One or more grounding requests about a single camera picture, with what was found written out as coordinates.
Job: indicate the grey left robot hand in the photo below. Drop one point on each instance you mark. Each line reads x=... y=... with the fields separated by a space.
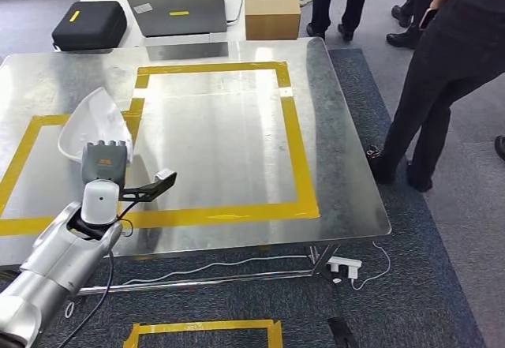
x=103 y=165

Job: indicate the white plastic car part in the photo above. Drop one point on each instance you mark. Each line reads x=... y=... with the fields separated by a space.
x=94 y=121

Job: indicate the steel workbench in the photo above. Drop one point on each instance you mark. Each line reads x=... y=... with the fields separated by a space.
x=220 y=152

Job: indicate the black zip carry case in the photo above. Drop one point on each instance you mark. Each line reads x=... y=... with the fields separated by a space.
x=88 y=26

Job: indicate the grey laptop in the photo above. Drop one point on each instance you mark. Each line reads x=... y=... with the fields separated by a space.
x=173 y=6

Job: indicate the yellow floor tape square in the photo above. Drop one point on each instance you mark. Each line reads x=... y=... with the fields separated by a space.
x=197 y=327

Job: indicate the white table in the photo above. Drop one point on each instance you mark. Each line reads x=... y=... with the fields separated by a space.
x=236 y=29

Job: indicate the brown cardboard box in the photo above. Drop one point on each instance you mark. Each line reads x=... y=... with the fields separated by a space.
x=272 y=13

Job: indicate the white power strip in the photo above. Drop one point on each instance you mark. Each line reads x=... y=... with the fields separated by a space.
x=345 y=266

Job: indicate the black robot foot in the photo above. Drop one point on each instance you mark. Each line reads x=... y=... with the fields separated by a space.
x=343 y=332

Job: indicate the black smartphone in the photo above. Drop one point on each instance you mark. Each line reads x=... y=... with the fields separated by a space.
x=428 y=19

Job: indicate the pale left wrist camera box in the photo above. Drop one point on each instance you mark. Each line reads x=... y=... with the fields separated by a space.
x=149 y=189

